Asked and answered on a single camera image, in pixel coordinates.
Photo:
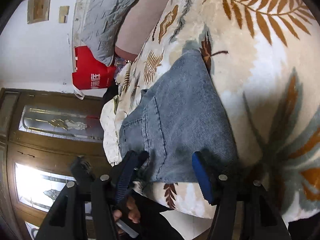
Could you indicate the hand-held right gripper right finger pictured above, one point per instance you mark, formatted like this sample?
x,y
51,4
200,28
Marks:
x,y
203,177

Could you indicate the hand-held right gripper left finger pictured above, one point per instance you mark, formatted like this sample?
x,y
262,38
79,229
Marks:
x,y
125,180

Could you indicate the blue denim pants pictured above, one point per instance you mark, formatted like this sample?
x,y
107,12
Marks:
x,y
180,120

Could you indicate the person's left hand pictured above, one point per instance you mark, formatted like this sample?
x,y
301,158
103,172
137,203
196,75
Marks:
x,y
133,210

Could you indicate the wooden door with glass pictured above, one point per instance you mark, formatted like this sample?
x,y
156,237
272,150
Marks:
x,y
50,142

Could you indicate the white quilted cloth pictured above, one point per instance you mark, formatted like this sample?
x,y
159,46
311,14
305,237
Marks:
x,y
110,130

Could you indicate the person's dark clothing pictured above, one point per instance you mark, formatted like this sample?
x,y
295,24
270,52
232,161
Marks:
x,y
162,217

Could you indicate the dark cloth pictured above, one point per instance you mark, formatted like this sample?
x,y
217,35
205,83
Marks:
x,y
110,93

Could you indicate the red paper bag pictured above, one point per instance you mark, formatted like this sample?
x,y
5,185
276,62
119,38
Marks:
x,y
90,72

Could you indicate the colourful small packets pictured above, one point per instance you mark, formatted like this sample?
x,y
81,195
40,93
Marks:
x,y
119,62

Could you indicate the leaf print blanket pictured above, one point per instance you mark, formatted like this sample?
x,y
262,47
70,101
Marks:
x,y
262,80

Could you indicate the grey quilted pillow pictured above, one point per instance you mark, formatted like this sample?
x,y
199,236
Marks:
x,y
107,22

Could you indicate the pink and brown sofa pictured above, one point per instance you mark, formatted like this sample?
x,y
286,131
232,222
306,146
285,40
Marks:
x,y
142,22

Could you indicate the beige wall switch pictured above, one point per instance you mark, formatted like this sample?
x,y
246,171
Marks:
x,y
64,13

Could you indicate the framed wall box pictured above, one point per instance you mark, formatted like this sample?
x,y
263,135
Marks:
x,y
38,6

